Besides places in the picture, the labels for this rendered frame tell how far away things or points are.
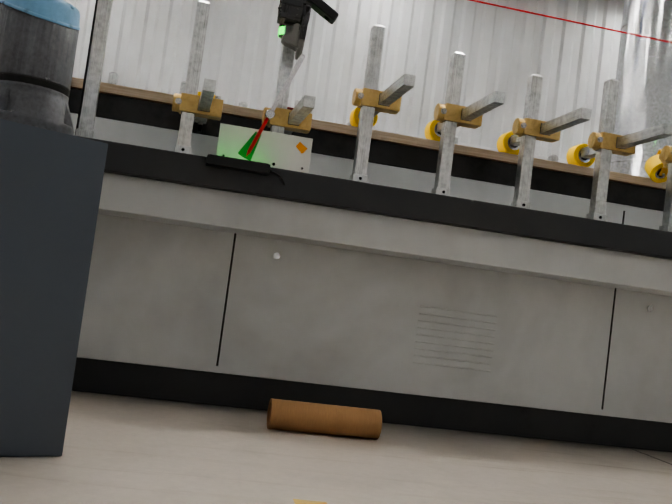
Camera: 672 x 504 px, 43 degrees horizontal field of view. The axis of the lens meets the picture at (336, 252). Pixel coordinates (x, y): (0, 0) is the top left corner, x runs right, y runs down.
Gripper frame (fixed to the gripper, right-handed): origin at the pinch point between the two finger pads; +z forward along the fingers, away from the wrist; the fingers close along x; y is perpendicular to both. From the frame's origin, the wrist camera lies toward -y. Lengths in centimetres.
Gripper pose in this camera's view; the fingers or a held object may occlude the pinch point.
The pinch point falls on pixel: (299, 55)
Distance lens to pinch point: 237.7
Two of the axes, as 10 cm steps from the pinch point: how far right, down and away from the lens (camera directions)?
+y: -9.7, -1.4, -2.0
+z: -1.3, 9.9, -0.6
